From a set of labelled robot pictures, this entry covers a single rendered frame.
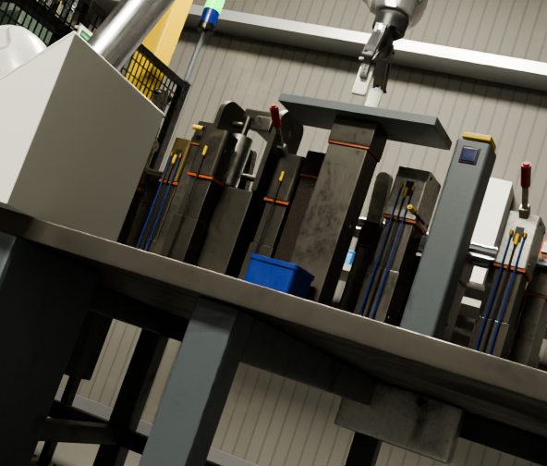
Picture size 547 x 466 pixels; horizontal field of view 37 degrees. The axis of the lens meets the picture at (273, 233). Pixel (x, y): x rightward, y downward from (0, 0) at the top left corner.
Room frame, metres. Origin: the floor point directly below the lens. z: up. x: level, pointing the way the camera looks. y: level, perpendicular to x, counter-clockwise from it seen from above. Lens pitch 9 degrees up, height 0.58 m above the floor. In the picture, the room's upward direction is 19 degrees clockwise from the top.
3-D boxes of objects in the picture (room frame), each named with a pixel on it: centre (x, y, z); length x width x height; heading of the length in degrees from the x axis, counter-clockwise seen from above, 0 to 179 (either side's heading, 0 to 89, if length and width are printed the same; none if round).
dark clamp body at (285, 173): (1.94, 0.01, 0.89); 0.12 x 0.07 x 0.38; 151
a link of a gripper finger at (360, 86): (1.67, -0.07, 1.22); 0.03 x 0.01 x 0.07; 71
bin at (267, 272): (1.66, -0.04, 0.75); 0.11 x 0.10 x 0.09; 61
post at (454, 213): (1.61, -0.34, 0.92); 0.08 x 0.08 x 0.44; 61
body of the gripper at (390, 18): (1.73, -0.10, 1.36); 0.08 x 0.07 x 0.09; 161
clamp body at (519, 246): (1.70, -0.50, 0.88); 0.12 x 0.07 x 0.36; 151
